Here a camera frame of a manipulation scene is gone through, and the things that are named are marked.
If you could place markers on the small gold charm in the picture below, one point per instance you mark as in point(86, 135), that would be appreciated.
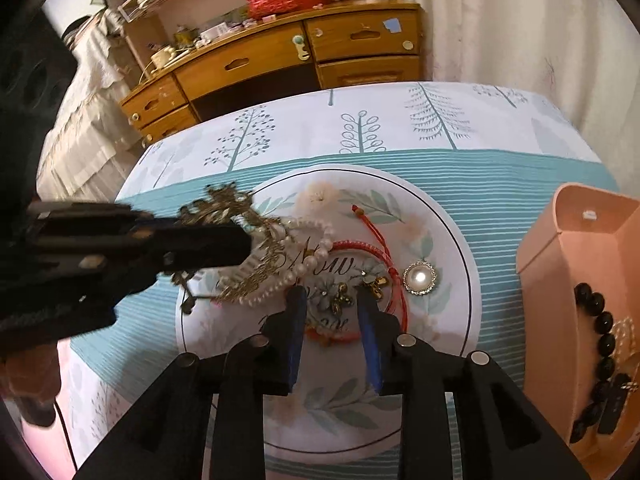
point(376, 283)

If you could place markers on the white floral curtain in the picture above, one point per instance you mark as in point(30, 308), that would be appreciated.
point(583, 55)

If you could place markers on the white lace-covered furniture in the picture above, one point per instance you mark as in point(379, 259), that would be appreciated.
point(89, 153)

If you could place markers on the round pearl brooch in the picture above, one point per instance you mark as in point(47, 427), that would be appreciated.
point(420, 278)

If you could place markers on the tree-print tablecloth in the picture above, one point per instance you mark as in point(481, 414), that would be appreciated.
point(452, 174)

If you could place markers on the wooden desk with drawers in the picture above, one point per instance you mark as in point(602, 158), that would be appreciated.
point(346, 44)

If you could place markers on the left human hand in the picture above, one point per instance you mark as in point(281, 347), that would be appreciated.
point(32, 380)

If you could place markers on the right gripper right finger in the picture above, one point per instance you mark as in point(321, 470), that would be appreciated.
point(501, 434)

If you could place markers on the pink plastic tray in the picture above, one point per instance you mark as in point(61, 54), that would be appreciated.
point(585, 235)

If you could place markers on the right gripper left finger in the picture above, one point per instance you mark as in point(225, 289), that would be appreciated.
point(204, 418)

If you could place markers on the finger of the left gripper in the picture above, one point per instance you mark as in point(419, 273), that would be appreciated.
point(76, 224)
point(85, 277)

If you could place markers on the gold chain comb ornament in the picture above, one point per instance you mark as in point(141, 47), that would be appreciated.
point(242, 270)

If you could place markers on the silver flower brooch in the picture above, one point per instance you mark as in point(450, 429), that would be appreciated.
point(331, 297)

